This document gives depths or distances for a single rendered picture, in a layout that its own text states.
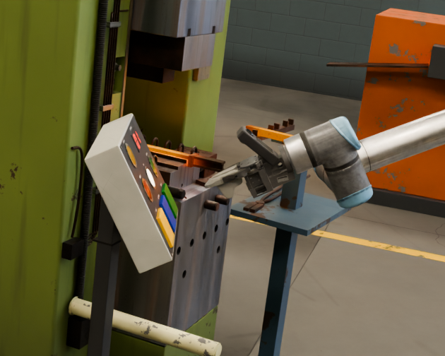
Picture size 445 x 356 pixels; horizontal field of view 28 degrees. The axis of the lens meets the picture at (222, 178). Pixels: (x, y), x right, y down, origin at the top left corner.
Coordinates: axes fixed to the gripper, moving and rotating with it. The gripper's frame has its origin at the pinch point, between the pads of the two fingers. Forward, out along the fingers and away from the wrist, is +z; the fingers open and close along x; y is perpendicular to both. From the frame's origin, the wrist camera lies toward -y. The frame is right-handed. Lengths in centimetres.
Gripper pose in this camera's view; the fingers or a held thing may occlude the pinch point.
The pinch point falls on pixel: (208, 181)
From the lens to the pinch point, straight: 214.6
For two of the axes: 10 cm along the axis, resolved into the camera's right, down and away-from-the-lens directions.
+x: -0.1, -2.7, 9.6
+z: -9.2, 3.8, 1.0
